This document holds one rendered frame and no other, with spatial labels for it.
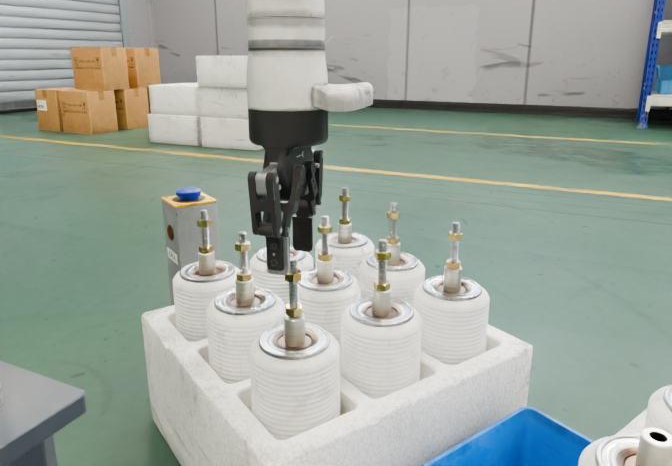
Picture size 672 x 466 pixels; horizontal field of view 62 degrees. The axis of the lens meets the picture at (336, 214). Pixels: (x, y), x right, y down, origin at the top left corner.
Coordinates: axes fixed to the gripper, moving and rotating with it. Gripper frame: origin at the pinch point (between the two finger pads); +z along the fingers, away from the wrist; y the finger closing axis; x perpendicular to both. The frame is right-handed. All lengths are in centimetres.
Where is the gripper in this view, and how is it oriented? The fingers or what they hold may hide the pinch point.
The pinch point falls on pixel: (291, 249)
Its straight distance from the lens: 56.3
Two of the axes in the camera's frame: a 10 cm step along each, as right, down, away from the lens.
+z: 0.0, 9.6, 2.7
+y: -2.9, 2.6, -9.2
